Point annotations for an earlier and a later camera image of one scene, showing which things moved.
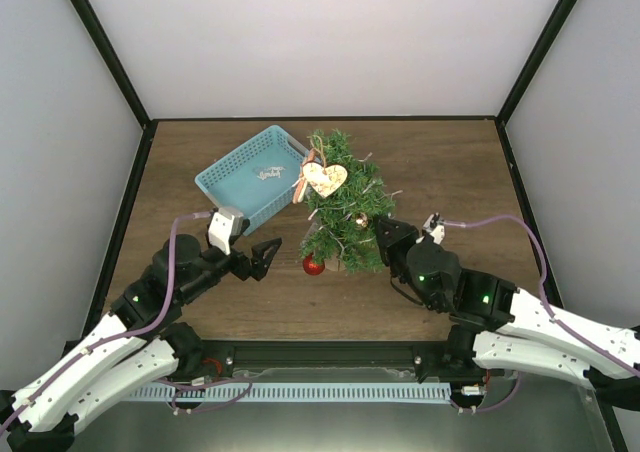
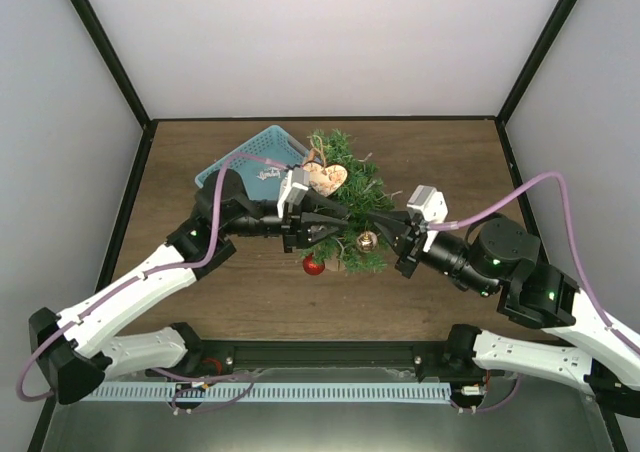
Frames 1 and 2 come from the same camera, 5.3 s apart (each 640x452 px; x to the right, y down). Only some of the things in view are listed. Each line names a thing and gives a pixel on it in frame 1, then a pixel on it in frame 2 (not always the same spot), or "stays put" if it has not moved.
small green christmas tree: [343, 224] stays put
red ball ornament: [312, 268] stays put
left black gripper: [260, 267] → [294, 222]
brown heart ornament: [325, 179] stays put
